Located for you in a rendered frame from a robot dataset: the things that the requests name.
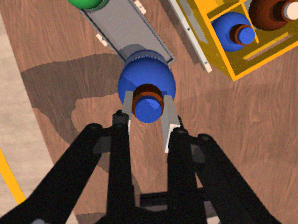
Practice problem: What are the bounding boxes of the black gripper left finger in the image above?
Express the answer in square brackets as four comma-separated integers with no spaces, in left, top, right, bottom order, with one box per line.
[0,91,137,224]

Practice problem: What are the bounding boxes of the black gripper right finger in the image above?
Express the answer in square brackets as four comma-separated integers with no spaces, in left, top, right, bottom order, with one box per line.
[161,95,282,224]

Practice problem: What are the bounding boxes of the blue bottle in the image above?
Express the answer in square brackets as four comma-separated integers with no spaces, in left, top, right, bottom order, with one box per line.
[210,12,255,52]
[118,49,176,123]

